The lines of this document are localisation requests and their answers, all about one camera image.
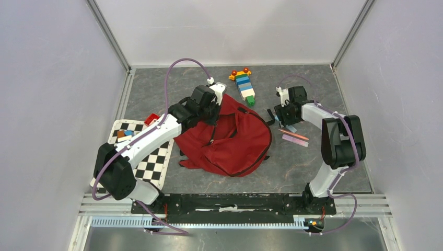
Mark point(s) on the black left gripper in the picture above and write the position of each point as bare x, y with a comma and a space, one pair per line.
217, 110

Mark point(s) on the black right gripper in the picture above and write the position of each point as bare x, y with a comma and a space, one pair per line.
280, 112

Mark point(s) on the light blue chalk stick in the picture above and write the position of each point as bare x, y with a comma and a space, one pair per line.
286, 127

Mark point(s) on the red student backpack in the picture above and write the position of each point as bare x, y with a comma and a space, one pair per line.
236, 146

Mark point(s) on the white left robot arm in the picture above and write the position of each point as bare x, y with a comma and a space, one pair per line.
115, 163

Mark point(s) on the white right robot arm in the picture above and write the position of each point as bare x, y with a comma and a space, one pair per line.
342, 141

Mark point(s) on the pink chalk stick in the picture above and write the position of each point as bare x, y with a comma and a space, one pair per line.
295, 140

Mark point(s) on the colourful toy block tower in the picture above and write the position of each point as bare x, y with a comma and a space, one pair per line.
242, 80

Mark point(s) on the black and white chessboard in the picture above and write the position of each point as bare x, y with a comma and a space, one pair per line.
153, 167

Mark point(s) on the colourful toy block train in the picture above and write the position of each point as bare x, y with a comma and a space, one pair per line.
124, 135

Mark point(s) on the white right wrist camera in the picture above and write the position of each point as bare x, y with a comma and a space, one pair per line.
283, 94

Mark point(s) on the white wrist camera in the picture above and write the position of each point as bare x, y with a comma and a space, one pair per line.
283, 94
218, 88

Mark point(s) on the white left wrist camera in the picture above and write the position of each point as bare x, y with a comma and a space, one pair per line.
218, 88

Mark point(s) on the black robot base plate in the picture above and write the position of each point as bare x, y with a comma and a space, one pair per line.
235, 207

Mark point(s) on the aluminium toothed rail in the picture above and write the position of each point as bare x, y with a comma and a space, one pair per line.
148, 222

